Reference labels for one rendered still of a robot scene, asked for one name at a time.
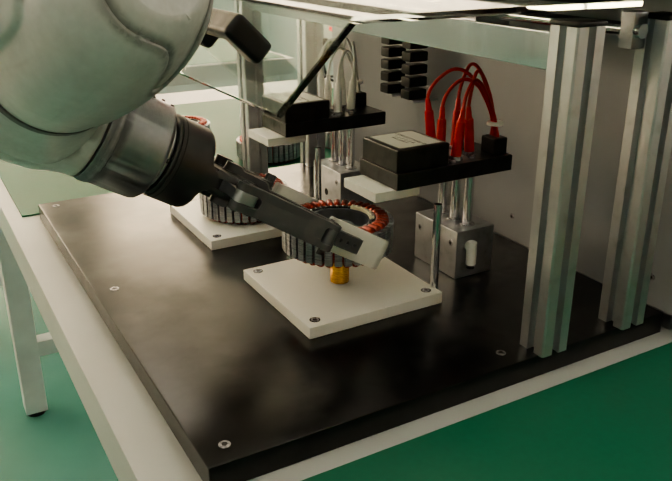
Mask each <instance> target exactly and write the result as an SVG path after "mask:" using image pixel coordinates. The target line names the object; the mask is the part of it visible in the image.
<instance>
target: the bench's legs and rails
mask: <svg viewBox="0 0 672 481"><path fill-rule="evenodd" d="M0 272H1V277H2V283H3V289H4V295H5V301H6V306H7V312H8V318H9V324H10V330H11V335H12V341H13V347H14V353H15V359H16V364H17V370H18V376H19V382H20V388H21V393H22V399H23V405H24V408H25V411H26V414H27V415H28V416H30V417H37V416H40V415H42V414H44V413H45V411H46V410H48V406H47V400H46V393H45V387H44V381H43V375H42V368H41V362H40V356H44V355H48V354H52V353H56V352H58V349H57V347H56V345H55V343H54V341H53V339H52V337H51V334H50V332H48V333H44V334H39V335H36V331H35V324H34V318H33V312H32V305H31V299H30V293H29V287H28V285H27V283H26V281H25V279H24V276H23V274H22V272H21V270H20V268H19V266H18V264H17V261H16V259H15V257H14V255H13V253H12V251H11V249H10V246H9V244H8V242H7V240H6V238H5V236H4V233H3V231H2V229H1V227H0Z"/></svg>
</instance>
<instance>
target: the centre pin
mask: <svg viewBox="0 0 672 481"><path fill-rule="evenodd" d="M330 281H331V282H332V283H334V284H346V283H348V282H349V268H345V267H344V266H343V263H342V267H341V268H335V266H334V264H333V267H332V268H330Z"/></svg>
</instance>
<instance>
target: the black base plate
mask: <svg viewBox="0 0 672 481"><path fill-rule="evenodd" d="M268 172H269V173H271V174H273V175H275V176H277V177H278V178H280V179H282V180H284V181H285V182H286V183H287V184H288V187H290V188H292V189H295V190H297V191H299V192H301V193H304V194H306V195H308V196H310V197H313V198H315V197H314V166H310V167H308V166H306V165H305V164H303V163H299V164H293V165H287V166H280V167H274V168H268ZM372 204H373V205H376V207H380V208H381V209H384V210H386V212H389V213H390V215H392V216H393V218H394V235H393V249H392V251H391V253H389V255H387V256H386V258H388V259H389V260H391V261H393V262H394V263H396V264H397V265H399V266H401V267H402V268H404V269H405V270H407V271H409V272H410V273H412V274H414V275H415V276H417V277H418V278H420V279H422V280H423V281H425V282H426V283H428V284H430V273H431V265H430V264H428V263H426V262H424V261H423V260H421V259H419V258H418V257H416V256H415V255H414V252H415V227H416V212H418V211H423V210H428V209H433V208H434V204H433V203H431V202H429V201H427V200H424V199H422V198H420V197H418V196H416V195H415V196H410V197H405V198H400V199H394V200H389V201H384V202H379V203H374V202H372ZM38 207H39V214H40V219H41V221H42V222H43V224H44V226H45V227H46V229H47V230H48V232H49V234H50V235H51V237H52V238H53V240H54V242H55V243H56V245H57V247H58V248H59V250H60V251H61V253H62V255H63V256H64V258H65V259H66V261H67V263H68V264H69V266H70V268H71V269H72V271H73V272H74V274H75V276H76V277H77V279H78V280H79V282H80V284H81V285H82V287H83V289H84V290H85V292H86V293H87V295H88V297H89V298H90V300H91V301H92V303H93V305H94V306H95V308H96V310H97V311H98V313H99V314H100V316H101V318H102V319H103V321H104V322H105V324H106V326H107V327H108V329H109V331H110V332H111V334H112V335H113V337H114V339H115V340H116V342H117V343H118V345H119V347H120V348H121V350H122V352H123V353H124V355H125V356H126V358H127V360H128V361H129V363H130V364H131V366H132V368H133V369H134V371H135V373H136V374H137V376H138V377H139V379H140V381H141V382H142V384H143V385H144V387H145V389H146V390H147V392H148V394H149V395H150V397H151V398H152V400H153V402H154V403H155V405H156V406H157V408H158V410H159V411H160V413H161V415H162V416H163V418H164V419H165V421H166V423H167V424H168V426H169V427H170V429H171V431H172V432H173V434H174V436H175V437H176V439H177V440H178V442H179V444H180V445H181V447H182V448H183V450H184V452H185V453H186V455H187V457H188V458H189V460H190V461H191V463H192V465H193V466H194V468H195V469H196V471H197V473H198V474H199V476H200V478H201V479H202V481H248V480H251V479H253V478H256V477H259V476H262V475H265V474H267V473H270V472H273V471H276V470H278V469H281V468H284V467H287V466H289V465H292V464H295V463H298V462H301V461H303V460H306V459H309V458H312V457H314V456H317V455H320V454H323V453H326V452H328V451H331V450H334V449H337V448H339V447H342V446H345V445H348V444H351V443H353V442H356V441H359V440H362V439H364V438H367V437H370V436H373V435H375V434H378V433H381V432H384V431H387V430H389V429H392V428H395V427H398V426H400V425H403V424H406V423H409V422H412V421H414V420H417V419H420V418H423V417H425V416H428V415H431V414H434V413H436V412H439V411H442V410H445V409H448V408H450V407H453V406H456V405H459V404H461V403H464V402H467V401H470V400H473V399H475V398H478V397H481V396H484V395H486V394H489V393H492V392H495V391H497V390H500V389H503V388H506V387H509V386H511V385H514V384H517V383H520V382H522V381H525V380H528V379H531V378H534V377H536V376H539V375H542V374H545V373H547V372H550V371H553V370H556V369H559V368H561V367H564V366H567V365H570V364H572V363H575V362H578V361H581V360H583V359H586V358H589V357H592V356H595V355H597V354H600V353H603V352H606V351H608V350H611V349H614V348H617V347H620V346H622V345H625V344H628V343H631V342H633V341H636V340H639V339H642V338H644V337H647V336H650V335H653V334H656V333H658V332H660V330H661V324H662V318H663V312H661V311H659V310H657V309H655V308H653V307H651V306H648V305H646V308H645V314H644V320H643V323H642V324H639V325H637V326H636V325H634V324H632V323H631V326H630V328H628V329H625V330H620V329H618V328H616V327H614V326H613V321H612V320H611V321H608V322H605V321H603V320H601V319H599V318H598V315H599V308H600V301H601V293H602V286H603V284H602V283H600V282H598V281H596V280H593V279H591V278H589V277H587V276H585V275H583V274H581V273H579V272H577V271H576V274H575V282H574V290H573V299H572V307H571V315H570V323H569V331H568V339H567V347H566V350H565V351H562V352H559V353H558V352H556V351H555V350H553V349H552V355H550V356H547V357H544V358H541V357H539V356H538V355H536V354H535V353H533V351H534V347H531V348H528V349H527V348H525V347H523V346H522V345H520V335H521V324H522V314H523V304H524V294H525V283H526V273H527V263H528V253H529V249H528V248H526V247H524V246H522V245H520V244H517V243H515V242H513V241H511V240H509V239H507V238H505V237H503V236H500V235H498V234H496V233H494V232H493V243H492V256H491V269H490V270H488V271H484V272H480V273H476V274H473V275H469V276H465V277H461V278H457V279H454V278H452V277H450V276H448V275H447V274H445V273H443V272H442V271H440V270H439V273H438V290H439V291H441V292H442V303H439V304H435V305H431V306H428V307H424V308H421V309H417V310H414V311H410V312H406V313H403V314H399V315H396V316H392V317H388V318H385V319H381V320H378V321H374V322H370V323H367V324H363V325H360V326H356V327H353V328H349V329H345V330H342V331H338V332H335V333H331V334H327V335H324V336H320V337H317V338H313V339H309V338H308V337H307V336H306V335H304V334H303V333H302V332H301V331H300V330H299V329H298V328H297V327H296V326H295V325H293V324H292V323H291V322H290V321H289V320H288V319H287V318H286V317H285V316H284V315H282V314H281V313H280V312H279V311H278V310H277V309H276V308H275V307H274V306H273V305H271V304H270V303H269V302H268V301H267V300H266V299H265V298H264V297H263V296H262V295H260V294H259V293H258V292H257V291H256V290H255V289H254V288H253V287H252V286H251V285H249V284H248V283H247V282H246V281H245V280H244V272H243V270H245V269H249V268H254V267H258V266H263V265H267V264H272V263H276V262H281V261H285V260H290V259H294V258H292V256H289V255H287V253H285V252H284V250H283V249H282V236H280V237H275V238H270V239H265V240H260V241H256V242H251V243H246V244H241V245H236V246H231V247H226V248H221V249H216V250H211V249H210V248H209V247H208V246H207V245H205V244H204V243H203V242H202V241H201V240H200V239H199V238H198V237H197V236H196V235H194V234H193V233H192V232H191V231H190V230H189V229H188V228H187V227H186V226H185V225H183V224H182V223H181V222H180V221H179V220H178V219H177V218H176V217H175V216H174V215H172V214H171V213H170V205H169V204H166V203H163V202H161V201H158V200H156V199H153V198H151V197H148V196H145V195H144V194H141V195H139V196H136V197H134V198H128V197H125V196H122V195H119V194H117V193H108V194H102V195H95V196H89V197H82V198H76V199H70V200H63V201H57V202H50V203H44V204H39V205H38Z"/></svg>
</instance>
